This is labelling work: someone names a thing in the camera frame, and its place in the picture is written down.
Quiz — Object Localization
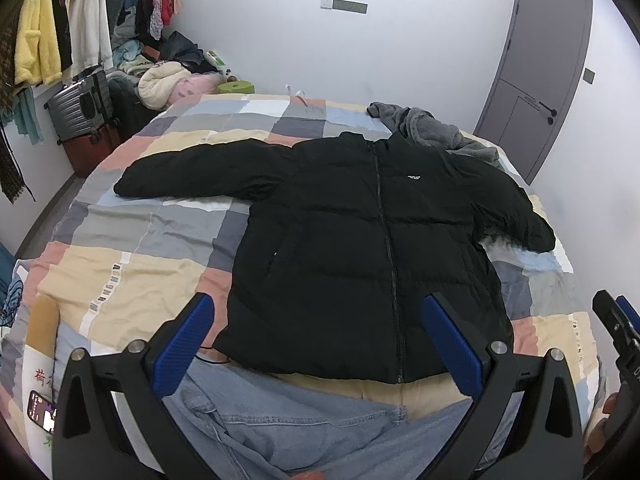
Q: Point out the black puffer jacket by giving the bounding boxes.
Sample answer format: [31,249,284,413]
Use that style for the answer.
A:
[114,132,556,384]

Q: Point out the blue denim jeans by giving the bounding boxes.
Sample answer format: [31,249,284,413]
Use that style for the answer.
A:
[162,356,522,480]

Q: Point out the dark red suitcase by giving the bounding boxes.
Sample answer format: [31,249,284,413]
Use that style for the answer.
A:
[58,125,120,178]

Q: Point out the cream plush pile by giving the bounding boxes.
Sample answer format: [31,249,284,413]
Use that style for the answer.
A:
[138,61,192,110]

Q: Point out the black hanging garment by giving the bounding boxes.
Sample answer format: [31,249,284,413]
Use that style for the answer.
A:
[52,0,72,72]

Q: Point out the green box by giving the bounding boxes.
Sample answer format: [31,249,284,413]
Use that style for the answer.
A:
[216,80,255,94]

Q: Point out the yellow hanging garment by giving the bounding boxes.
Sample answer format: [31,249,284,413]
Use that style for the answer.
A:
[14,0,62,86]

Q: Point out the smartphone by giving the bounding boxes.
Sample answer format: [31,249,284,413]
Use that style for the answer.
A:
[27,390,58,434]

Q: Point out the grey wall switch by door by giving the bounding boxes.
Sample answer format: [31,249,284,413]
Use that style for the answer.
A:
[582,68,596,84]

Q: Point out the wall switch panel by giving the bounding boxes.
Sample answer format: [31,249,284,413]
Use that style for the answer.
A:
[320,0,368,14]

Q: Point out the grey hard suitcase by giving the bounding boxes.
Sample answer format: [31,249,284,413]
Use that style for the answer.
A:
[43,67,113,143]

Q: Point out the grey fleece jacket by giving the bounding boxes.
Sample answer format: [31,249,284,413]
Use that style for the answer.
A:
[367,102,501,169]

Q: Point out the white hanging garment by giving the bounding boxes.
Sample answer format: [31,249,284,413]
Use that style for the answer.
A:
[65,0,113,79]

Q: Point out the teal clip hanger with clothes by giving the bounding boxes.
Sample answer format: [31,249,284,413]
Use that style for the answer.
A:
[134,0,183,42]

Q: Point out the person right hand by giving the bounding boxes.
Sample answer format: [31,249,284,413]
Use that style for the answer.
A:
[585,393,618,462]

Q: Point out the grey door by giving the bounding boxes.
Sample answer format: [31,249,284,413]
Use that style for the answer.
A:
[474,0,593,183]

